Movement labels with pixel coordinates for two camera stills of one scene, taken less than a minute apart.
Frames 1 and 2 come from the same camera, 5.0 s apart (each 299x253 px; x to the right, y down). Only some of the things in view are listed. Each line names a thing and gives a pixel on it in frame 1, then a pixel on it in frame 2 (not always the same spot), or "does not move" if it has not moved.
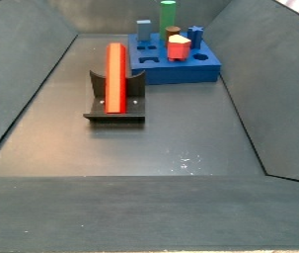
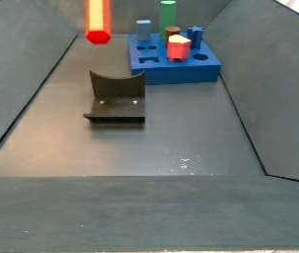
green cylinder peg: x=166 y=17 does not move
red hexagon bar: x=117 y=78 -> x=98 y=21
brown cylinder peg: x=172 y=31 does not move
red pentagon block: x=178 y=47 does not move
